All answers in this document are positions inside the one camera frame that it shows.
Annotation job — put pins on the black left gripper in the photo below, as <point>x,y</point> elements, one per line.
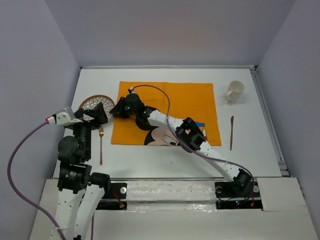
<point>97,112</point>

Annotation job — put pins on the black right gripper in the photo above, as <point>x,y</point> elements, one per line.
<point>118,110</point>

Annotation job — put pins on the patterned ceramic plate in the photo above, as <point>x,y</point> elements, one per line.
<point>91,102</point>

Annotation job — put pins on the orange cartoon cloth placemat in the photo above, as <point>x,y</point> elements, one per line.
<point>178,100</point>

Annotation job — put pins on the white ceramic mug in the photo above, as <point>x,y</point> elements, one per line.
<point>234,91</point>

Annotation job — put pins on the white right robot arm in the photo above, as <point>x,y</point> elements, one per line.
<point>191,139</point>

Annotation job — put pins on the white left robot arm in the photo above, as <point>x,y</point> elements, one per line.
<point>79,189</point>

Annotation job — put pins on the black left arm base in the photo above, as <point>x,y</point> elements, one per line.
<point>116,198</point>

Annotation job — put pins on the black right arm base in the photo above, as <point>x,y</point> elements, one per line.
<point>226,199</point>

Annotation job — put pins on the copper fork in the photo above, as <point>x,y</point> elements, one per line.
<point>101,134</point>

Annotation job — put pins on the copper knife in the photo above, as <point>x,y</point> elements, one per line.
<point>231,132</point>

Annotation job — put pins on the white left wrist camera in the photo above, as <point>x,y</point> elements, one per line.
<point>64,117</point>

